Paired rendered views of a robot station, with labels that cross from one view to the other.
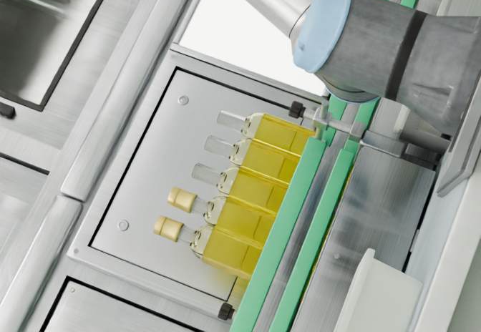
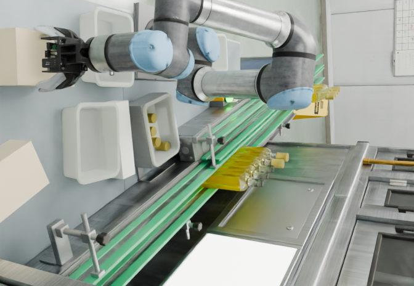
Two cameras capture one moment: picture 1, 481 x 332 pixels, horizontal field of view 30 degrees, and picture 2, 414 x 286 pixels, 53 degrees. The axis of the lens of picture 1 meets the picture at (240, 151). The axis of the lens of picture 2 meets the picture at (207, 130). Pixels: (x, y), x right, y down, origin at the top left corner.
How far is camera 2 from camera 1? 2.19 m
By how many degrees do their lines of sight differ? 95
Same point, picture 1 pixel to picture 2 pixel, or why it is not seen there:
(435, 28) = not seen: hidden behind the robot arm
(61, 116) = (365, 231)
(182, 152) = (286, 211)
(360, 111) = (190, 176)
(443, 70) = not seen: hidden behind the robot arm
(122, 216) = (312, 192)
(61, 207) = (344, 192)
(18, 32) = not seen: outside the picture
